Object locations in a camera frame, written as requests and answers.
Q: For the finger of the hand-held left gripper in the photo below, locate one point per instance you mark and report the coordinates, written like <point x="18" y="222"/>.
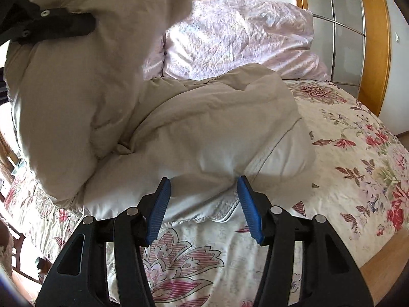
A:
<point x="60" y="24"/>

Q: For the pink floral quilt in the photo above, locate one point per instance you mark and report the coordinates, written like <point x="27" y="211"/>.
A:
<point x="242" y="38"/>

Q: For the white puffer jacket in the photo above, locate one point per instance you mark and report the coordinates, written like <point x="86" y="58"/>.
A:
<point x="191" y="134"/>

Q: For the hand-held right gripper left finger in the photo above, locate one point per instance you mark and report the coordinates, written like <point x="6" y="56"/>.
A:
<point x="156" y="211"/>

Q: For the wooden frosted glass door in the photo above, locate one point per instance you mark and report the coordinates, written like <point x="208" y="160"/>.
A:
<point x="345" y="22"/>

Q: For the wooden chair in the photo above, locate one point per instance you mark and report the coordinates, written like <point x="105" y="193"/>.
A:
<point x="17" y="237"/>

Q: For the floral bed sheet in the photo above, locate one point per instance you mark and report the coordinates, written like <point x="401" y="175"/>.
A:
<point x="351" y="166"/>

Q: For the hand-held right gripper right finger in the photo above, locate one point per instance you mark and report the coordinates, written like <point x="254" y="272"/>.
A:
<point x="249" y="211"/>

